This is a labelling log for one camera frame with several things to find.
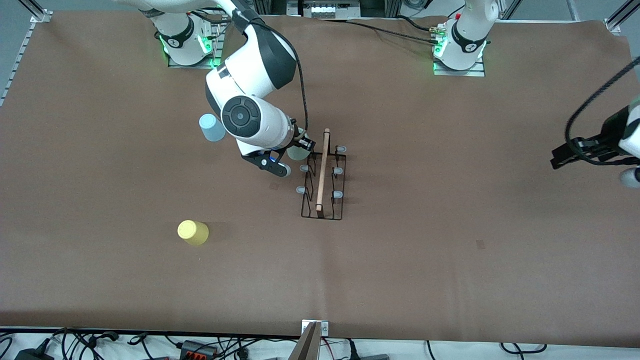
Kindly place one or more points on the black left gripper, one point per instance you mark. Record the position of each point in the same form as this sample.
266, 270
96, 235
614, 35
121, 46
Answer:
606, 141

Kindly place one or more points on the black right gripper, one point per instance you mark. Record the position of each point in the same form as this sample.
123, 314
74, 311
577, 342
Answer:
299, 139

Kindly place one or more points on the pale green plastic cup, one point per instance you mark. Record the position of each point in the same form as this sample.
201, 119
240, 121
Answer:
297, 155

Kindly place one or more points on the yellow plastic cup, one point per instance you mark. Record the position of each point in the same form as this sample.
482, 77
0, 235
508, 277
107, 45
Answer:
192, 232

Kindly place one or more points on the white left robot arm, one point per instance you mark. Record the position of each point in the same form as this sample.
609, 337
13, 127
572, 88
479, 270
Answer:
467, 30

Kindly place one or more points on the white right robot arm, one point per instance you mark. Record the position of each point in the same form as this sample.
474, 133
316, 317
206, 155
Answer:
260, 55

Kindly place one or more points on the light blue plastic cup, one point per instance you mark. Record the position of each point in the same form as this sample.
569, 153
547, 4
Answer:
212, 129

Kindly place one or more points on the white electronics box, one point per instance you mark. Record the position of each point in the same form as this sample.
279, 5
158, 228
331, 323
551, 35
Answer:
322, 10

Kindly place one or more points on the black box orange connectors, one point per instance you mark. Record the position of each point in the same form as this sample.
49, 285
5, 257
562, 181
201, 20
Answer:
197, 350

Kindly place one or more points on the black power adapter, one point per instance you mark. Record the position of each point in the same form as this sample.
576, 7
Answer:
35, 354

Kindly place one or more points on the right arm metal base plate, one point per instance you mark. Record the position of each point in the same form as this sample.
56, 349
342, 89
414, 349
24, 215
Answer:
200, 66

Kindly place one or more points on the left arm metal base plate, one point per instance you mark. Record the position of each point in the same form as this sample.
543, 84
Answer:
457, 73

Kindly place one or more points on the small metal bracket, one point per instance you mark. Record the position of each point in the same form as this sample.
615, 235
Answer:
325, 328

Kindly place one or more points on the wooden camera post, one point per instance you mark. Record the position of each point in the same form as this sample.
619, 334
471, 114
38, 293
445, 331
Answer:
307, 347

